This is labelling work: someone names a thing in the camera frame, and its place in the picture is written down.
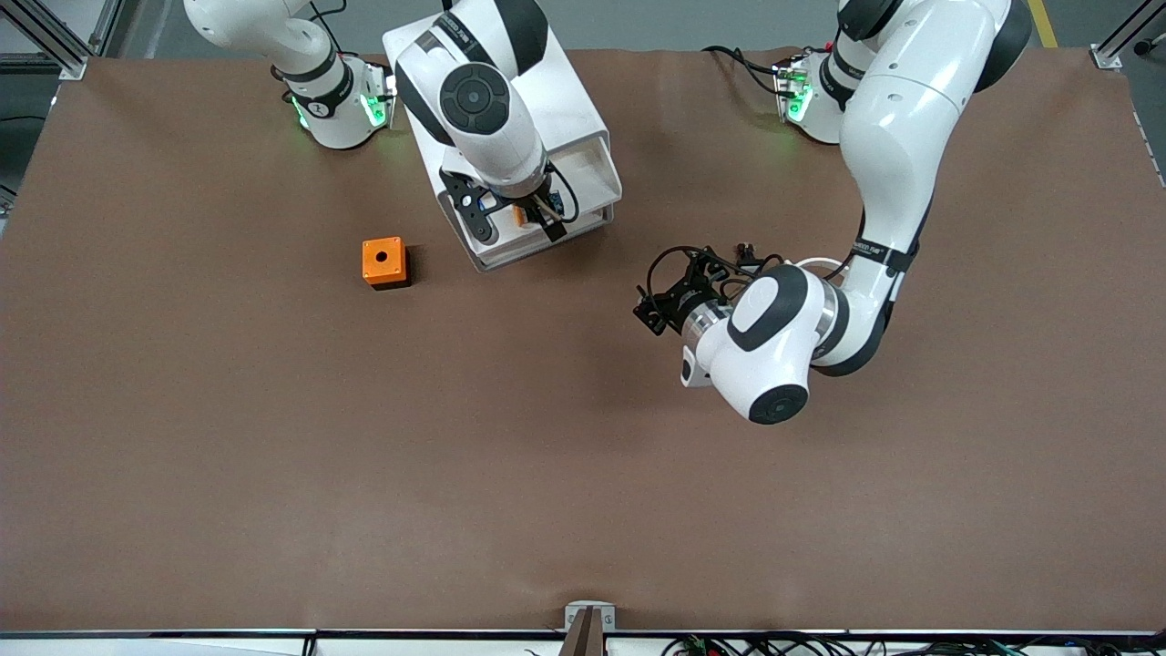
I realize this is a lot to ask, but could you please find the orange box with round hole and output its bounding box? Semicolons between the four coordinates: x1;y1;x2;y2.
362;237;411;291

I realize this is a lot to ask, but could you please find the black left base cable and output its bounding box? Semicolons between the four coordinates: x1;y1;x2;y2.
701;44;792;97

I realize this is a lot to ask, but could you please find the black base cable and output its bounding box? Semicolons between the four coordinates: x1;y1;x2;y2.
305;0;362;57
701;44;792;97

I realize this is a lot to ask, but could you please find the black right base cable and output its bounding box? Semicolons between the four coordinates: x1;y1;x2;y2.
305;0;362;57

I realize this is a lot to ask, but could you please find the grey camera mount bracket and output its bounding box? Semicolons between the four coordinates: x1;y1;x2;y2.
560;601;617;656

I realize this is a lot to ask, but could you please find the black cable bundle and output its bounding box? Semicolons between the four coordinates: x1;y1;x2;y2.
663;631;1166;656

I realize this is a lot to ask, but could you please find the aluminium frame profile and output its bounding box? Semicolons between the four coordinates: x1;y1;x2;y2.
1093;0;1166;72
0;0;125;81

